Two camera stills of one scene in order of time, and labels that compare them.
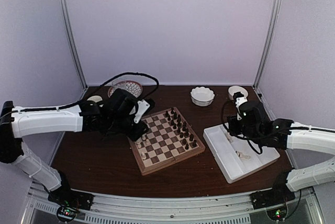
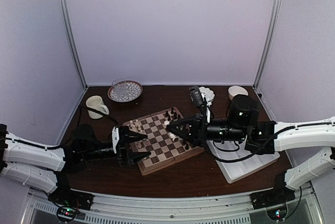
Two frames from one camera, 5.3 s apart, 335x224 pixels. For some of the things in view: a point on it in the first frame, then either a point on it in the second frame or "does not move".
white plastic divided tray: (236, 157) does not move
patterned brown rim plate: (133, 87) does not move
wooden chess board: (170, 138) does not move
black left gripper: (136, 134) -> (130, 158)
